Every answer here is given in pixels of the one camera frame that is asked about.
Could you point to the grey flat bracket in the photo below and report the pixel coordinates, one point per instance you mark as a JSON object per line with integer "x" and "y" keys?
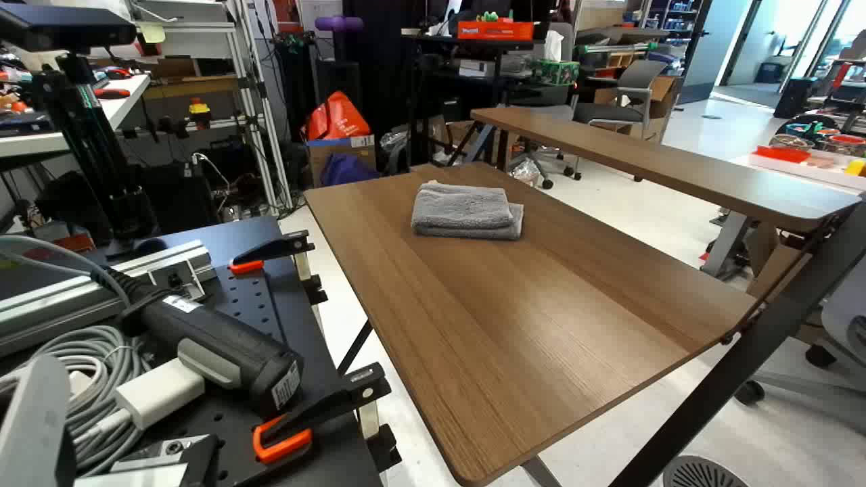
{"x": 30, "y": 422}

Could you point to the brown cardboard box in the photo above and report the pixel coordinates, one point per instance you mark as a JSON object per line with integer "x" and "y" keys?
{"x": 665, "y": 96}

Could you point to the black orange bar clamp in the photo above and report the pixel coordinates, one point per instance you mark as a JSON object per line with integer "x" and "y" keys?
{"x": 347, "y": 395}
{"x": 278, "y": 243}

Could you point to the silver metal bracket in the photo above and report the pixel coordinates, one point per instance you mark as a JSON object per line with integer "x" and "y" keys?
{"x": 135, "y": 475}

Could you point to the black camera tripod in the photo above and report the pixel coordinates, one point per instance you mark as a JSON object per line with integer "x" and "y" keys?
{"x": 90, "y": 143}

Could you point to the grey towel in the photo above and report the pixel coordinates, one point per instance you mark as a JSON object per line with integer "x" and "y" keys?
{"x": 463, "y": 211}

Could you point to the brown wooden table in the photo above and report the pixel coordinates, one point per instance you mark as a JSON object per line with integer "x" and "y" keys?
{"x": 767, "y": 334}

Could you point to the white side table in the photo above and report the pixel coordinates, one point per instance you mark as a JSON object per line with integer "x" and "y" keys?
{"x": 812, "y": 171}

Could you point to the black cylindrical handheld device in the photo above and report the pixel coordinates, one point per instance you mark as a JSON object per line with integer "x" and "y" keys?
{"x": 232, "y": 354}

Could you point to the white office chair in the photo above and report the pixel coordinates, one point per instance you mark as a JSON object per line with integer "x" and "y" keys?
{"x": 841, "y": 311}

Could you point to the aluminium extrusion rail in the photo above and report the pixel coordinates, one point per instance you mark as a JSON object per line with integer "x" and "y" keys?
{"x": 54, "y": 300}

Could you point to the black waste bin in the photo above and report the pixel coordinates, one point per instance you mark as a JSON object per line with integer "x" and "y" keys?
{"x": 794, "y": 97}

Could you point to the white power adapter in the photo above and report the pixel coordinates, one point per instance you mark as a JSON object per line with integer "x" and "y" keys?
{"x": 162, "y": 393}

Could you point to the grey metal frame chair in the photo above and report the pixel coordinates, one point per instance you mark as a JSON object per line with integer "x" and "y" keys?
{"x": 632, "y": 90}

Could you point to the cardboard box with label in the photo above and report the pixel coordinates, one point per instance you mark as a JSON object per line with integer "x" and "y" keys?
{"x": 347, "y": 143}

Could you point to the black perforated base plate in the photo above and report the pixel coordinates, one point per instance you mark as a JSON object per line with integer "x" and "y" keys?
{"x": 272, "y": 305}

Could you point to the yellow small object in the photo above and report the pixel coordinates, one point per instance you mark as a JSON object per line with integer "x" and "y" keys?
{"x": 199, "y": 111}

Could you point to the white metal rack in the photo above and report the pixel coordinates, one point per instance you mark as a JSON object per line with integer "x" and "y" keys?
{"x": 261, "y": 116}

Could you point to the green crate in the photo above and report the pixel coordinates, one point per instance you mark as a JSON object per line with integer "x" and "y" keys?
{"x": 556, "y": 70}

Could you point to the grey round fan grille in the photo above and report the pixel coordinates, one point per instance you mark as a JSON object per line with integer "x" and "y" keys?
{"x": 703, "y": 475}

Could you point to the white workbench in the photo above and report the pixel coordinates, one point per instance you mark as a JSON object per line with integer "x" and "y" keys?
{"x": 126, "y": 96}

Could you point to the orange bag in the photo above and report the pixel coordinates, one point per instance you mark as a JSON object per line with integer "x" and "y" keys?
{"x": 335, "y": 116}

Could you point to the orange red flat item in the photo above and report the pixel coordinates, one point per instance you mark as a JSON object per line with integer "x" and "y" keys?
{"x": 783, "y": 151}

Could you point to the black office chair base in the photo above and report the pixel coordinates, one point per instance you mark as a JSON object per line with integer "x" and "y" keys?
{"x": 544, "y": 165}

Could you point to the orange plastic bin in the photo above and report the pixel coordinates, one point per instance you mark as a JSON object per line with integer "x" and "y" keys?
{"x": 494, "y": 31}

